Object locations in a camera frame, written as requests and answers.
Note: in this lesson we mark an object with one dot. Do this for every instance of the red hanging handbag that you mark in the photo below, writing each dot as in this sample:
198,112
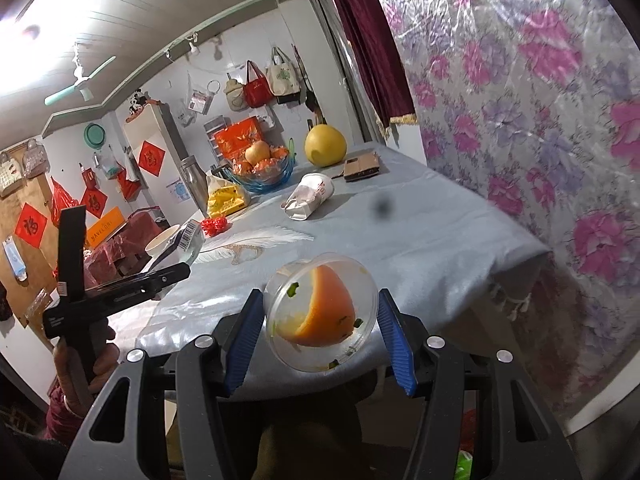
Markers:
257,92

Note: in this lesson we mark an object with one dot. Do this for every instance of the apple in bowl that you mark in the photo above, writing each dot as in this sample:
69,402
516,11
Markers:
257,152

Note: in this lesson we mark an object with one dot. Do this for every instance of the left hand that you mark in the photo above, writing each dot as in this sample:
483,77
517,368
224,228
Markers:
79,392

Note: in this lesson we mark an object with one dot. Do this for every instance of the yellow snack bag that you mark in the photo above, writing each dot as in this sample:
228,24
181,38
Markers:
224,197

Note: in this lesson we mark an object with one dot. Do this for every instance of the brown cardboard piece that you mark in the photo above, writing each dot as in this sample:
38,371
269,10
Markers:
360,167

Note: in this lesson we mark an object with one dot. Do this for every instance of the red plastic bag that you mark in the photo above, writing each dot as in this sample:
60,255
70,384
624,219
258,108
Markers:
61,199

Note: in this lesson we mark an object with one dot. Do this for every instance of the green ceiling fan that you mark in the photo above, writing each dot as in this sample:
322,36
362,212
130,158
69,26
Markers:
81,80

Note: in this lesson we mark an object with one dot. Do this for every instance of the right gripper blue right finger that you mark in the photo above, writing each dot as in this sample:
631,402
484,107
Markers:
394,330

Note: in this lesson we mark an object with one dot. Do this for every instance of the orange gift box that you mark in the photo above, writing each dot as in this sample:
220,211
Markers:
229,142

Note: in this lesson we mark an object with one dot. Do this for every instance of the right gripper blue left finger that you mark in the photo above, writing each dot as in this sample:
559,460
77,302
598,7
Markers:
240,345

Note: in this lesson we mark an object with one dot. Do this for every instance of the beige hanging tote bag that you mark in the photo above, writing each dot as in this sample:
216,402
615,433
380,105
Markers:
282,78

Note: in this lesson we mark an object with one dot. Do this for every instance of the dark red curtain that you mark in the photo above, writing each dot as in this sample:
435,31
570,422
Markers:
379,64

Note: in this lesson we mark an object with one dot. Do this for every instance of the white ceramic bowl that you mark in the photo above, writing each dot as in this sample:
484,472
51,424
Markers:
157,245

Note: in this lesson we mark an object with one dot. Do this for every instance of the red knotted string trash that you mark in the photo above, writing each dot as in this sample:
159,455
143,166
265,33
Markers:
214,226

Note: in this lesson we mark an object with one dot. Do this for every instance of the white paper cup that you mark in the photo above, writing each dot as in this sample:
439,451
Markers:
311,192

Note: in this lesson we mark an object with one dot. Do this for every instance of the clear container with orange peel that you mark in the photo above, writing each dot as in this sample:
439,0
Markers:
319,312

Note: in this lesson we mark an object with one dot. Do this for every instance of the blue glass fruit bowl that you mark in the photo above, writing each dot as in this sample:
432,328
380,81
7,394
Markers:
264,180

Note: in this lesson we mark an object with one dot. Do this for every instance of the yellow pomelo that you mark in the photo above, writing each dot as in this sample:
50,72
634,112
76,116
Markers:
325,146

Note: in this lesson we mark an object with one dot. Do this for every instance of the white refrigerator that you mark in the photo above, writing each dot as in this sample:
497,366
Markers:
158,151

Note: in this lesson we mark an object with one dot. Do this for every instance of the floral plastic wall cover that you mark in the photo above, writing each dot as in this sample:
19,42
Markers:
534,104

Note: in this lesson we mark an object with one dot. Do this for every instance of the steel thermos bottle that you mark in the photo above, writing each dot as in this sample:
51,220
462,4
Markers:
196,182

